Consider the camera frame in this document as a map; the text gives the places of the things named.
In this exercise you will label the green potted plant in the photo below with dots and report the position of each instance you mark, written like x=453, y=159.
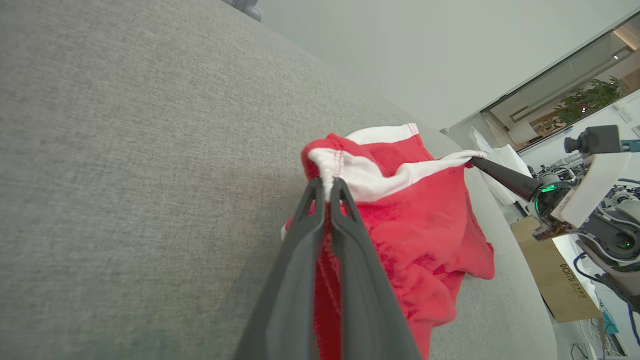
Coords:
x=590, y=97

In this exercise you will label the grey short cylinder post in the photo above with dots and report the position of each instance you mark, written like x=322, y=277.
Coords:
x=252, y=12
x=239, y=2

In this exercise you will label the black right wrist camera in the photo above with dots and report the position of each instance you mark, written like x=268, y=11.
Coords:
x=597, y=139

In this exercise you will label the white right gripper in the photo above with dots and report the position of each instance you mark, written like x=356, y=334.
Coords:
x=595, y=185

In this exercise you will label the teal plastic item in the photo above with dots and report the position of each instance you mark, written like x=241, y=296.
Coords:
x=610, y=320

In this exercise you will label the white plastic sheet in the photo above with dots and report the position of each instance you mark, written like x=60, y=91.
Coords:
x=481, y=140

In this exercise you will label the red garment with white trim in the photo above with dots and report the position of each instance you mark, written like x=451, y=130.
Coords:
x=425, y=235

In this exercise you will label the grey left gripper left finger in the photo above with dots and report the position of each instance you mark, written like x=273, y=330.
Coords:
x=290, y=290

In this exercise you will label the brown cardboard box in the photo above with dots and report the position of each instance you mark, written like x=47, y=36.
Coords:
x=555, y=270

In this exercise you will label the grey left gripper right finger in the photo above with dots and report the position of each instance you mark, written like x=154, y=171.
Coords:
x=365, y=300

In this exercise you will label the white foam block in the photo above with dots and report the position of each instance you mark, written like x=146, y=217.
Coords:
x=510, y=160

